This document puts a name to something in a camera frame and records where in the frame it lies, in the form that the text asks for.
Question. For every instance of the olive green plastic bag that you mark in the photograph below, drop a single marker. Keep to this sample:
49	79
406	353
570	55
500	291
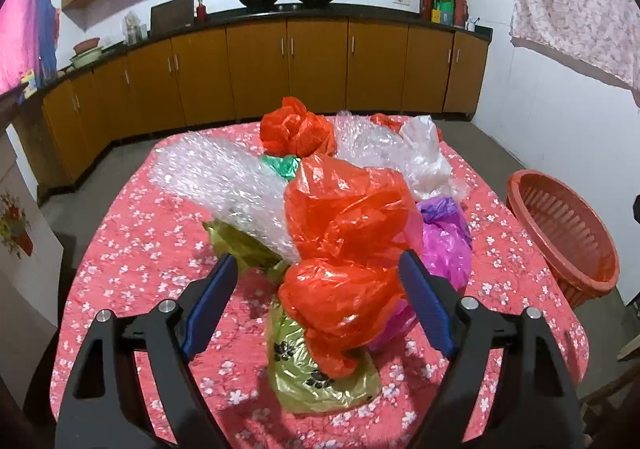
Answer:
240	244

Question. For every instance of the white plastic bag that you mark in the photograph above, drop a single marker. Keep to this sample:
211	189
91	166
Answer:
425	159

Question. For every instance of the magenta plastic bag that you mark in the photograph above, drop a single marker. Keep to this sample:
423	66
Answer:
445	254

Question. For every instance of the red plastic basket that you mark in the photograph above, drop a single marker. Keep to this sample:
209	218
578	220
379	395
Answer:
560	224

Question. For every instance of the red bottle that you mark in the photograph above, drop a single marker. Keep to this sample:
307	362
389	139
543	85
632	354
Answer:
201	11

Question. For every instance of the yellow-green printed plastic bag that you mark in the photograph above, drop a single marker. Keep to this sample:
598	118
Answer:
300	379

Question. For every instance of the wooden chair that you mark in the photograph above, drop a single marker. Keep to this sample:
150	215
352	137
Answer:
615	379

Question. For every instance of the purple plastic bag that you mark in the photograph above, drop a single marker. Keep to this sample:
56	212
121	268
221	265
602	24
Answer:
440	209

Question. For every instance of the black kitchen countertop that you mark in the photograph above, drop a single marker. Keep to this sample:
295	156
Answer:
350	9

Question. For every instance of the red floral tablecloth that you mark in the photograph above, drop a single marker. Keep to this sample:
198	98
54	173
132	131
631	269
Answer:
140	249

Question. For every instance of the dark cutting board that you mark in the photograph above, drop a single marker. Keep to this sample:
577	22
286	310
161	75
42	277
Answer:
172	15

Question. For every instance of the white mug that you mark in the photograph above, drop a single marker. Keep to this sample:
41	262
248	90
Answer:
471	25

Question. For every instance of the white cabinet with flower print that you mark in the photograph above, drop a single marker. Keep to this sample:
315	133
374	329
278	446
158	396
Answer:
30	249

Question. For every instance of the wooden base cabinets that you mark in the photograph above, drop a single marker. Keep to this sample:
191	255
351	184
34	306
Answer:
260	69

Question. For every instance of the red basin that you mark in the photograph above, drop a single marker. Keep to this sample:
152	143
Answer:
88	45

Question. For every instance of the large clear bubble wrap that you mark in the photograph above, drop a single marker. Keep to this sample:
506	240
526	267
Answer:
220	179

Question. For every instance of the clear jars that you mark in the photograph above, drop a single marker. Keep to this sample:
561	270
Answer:
134	29

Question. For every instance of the magenta hanging cloth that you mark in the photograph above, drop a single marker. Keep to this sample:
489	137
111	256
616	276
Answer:
25	29

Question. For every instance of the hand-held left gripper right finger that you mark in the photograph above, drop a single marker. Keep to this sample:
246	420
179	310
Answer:
425	299

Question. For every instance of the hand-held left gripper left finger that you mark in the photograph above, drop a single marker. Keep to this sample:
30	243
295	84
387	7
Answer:
210	299

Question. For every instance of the small orange plastic bag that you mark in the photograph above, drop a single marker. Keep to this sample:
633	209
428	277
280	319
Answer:
384	120

